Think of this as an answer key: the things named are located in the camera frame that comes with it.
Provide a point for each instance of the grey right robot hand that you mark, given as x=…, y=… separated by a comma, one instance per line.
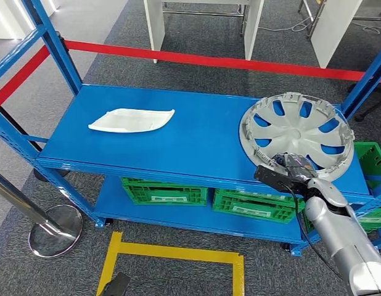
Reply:
x=297, y=165

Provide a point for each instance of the grey plastic wheel hubcap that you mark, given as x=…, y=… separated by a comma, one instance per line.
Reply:
x=298, y=132

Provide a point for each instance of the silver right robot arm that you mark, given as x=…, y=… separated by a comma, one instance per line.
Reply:
x=347, y=241

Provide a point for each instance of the white plastic trim part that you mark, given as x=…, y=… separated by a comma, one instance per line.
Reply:
x=130, y=121

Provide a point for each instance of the green plastic crate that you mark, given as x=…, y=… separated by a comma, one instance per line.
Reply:
x=255, y=206
x=370, y=157
x=165, y=192
x=375, y=229

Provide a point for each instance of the black office chair base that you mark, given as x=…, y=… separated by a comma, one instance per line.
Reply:
x=372, y=105

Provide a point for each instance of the red barrier belt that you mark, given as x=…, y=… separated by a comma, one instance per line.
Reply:
x=20, y=76
x=209, y=61

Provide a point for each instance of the yellow tape square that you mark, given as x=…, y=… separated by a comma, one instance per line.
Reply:
x=178, y=252

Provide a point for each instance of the chrome barrier stanchion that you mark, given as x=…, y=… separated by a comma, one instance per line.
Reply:
x=64, y=47
x=54, y=231

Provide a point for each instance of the black barrier stanchion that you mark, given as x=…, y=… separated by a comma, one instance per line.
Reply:
x=14, y=123

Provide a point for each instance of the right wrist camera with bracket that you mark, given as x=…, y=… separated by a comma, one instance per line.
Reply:
x=270, y=175

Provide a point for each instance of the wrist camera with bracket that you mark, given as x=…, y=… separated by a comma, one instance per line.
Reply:
x=116, y=285
x=270, y=175

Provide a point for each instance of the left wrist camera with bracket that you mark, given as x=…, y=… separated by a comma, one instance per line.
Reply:
x=116, y=285

